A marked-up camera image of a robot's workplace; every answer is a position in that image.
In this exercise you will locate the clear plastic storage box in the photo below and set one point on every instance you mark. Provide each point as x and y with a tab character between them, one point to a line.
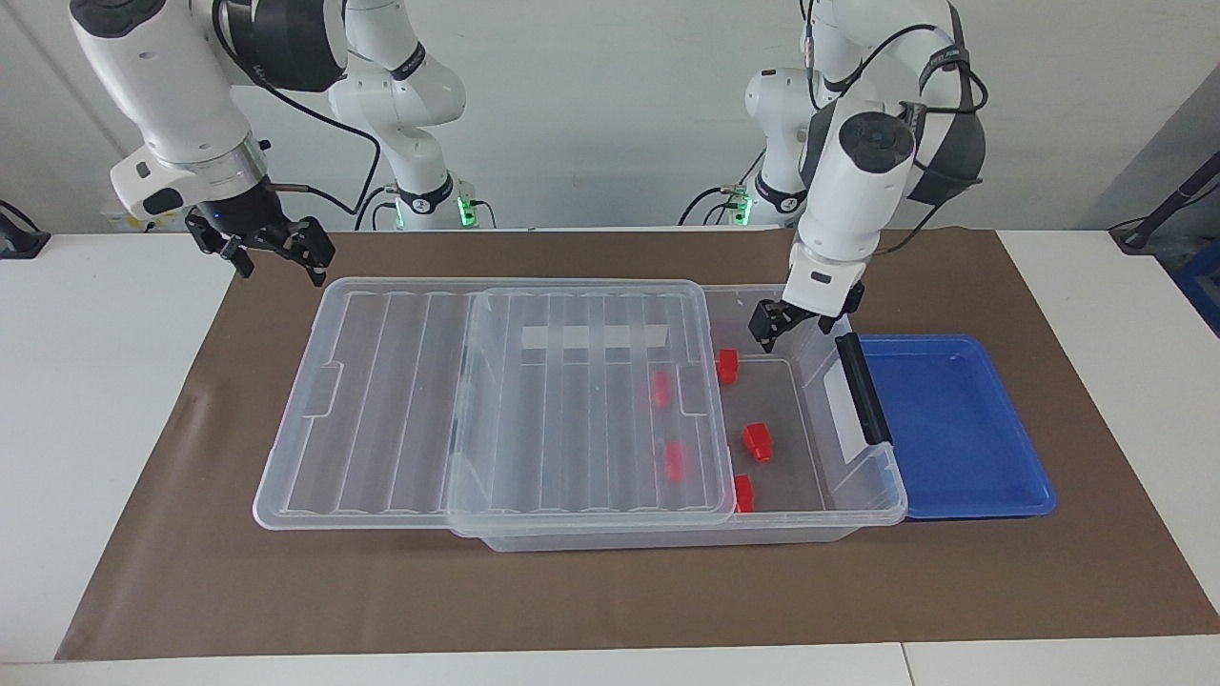
810	476

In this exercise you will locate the red block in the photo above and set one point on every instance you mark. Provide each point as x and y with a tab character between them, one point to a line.
757	441
660	389
727	366
743	494
674	461

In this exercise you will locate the black box latch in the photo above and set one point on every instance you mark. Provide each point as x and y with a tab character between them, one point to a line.
865	391

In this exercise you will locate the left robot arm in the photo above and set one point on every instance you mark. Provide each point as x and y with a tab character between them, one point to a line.
858	181

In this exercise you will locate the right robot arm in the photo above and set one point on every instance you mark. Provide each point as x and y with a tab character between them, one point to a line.
172	86

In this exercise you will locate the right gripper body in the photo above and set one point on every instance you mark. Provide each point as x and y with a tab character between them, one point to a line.
246	217

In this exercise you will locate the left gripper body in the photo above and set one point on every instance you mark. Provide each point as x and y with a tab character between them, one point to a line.
852	297

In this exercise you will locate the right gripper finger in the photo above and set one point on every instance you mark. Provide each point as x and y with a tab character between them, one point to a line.
233	250
316	246

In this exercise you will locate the blue plastic tray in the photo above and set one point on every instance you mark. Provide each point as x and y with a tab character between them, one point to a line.
953	429

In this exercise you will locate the clear plastic box lid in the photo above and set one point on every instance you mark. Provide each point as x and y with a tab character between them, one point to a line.
400	410

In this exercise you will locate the black stand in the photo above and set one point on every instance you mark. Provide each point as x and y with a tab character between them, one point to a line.
19	238
1168	205

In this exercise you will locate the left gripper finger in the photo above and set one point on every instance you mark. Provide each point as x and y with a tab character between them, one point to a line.
768	320
828	324

